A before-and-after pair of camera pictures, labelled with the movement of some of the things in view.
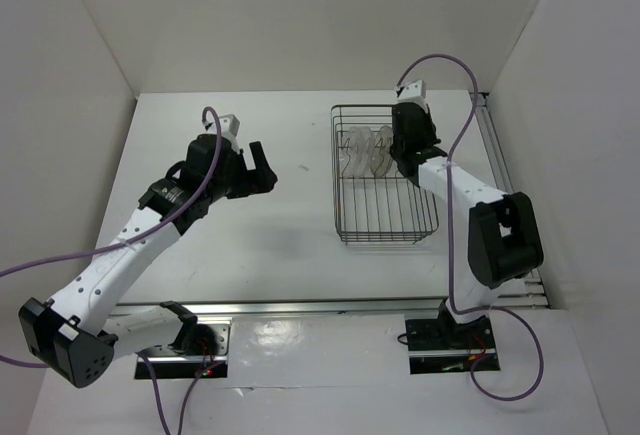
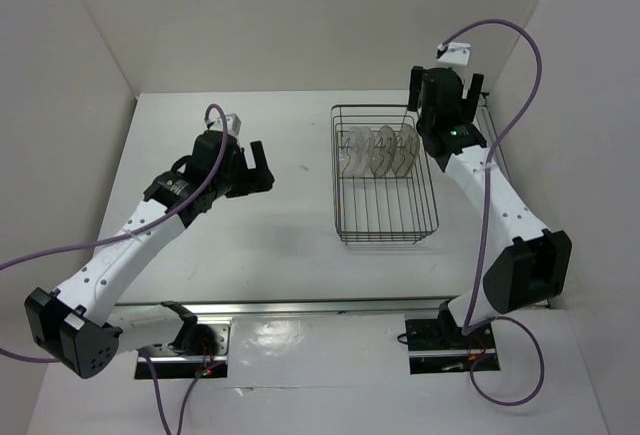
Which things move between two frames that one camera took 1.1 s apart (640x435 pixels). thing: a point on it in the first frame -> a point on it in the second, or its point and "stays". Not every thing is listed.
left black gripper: x=261 y=182 stays
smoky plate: x=381 y=158 stays
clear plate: x=366 y=140 stays
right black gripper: x=433 y=139 -> x=470 y=102
